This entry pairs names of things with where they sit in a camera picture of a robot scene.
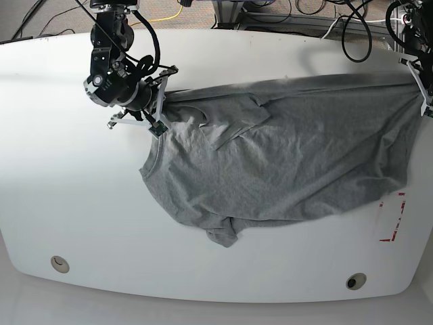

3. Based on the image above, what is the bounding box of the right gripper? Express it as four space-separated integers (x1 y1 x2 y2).
107 65 179 130

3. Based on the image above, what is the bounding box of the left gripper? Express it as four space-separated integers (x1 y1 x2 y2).
399 58 432 116

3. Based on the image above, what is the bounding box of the grey t-shirt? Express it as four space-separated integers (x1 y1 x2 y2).
140 73 423 247

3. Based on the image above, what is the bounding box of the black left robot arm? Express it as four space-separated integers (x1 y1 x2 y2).
384 1 432 118

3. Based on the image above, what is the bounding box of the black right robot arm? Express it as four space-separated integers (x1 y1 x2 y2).
83 1 178 137

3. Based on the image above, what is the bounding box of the red tape rectangle marking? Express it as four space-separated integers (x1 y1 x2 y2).
375 192 407 242

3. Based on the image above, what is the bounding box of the left table grommet hole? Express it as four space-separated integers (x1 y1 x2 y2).
51 256 70 274

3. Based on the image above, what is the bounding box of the table grommet hole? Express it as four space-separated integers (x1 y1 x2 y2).
51 256 70 274
346 273 367 290

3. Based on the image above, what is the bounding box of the right table grommet hole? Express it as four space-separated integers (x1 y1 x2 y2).
346 273 367 290

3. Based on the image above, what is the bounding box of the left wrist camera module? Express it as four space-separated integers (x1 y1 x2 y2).
423 106 433 118

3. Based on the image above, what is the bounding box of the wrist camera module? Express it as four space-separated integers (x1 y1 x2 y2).
423 106 433 118
149 121 168 138

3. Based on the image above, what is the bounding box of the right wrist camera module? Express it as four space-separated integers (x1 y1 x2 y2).
149 121 168 138

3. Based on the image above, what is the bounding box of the aluminium frame structure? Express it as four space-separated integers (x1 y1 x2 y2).
212 1 405 53

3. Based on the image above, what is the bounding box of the yellow cable on floor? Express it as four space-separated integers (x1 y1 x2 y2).
130 0 192 28

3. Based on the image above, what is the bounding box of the white cable on floor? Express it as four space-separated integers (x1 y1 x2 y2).
321 14 403 40

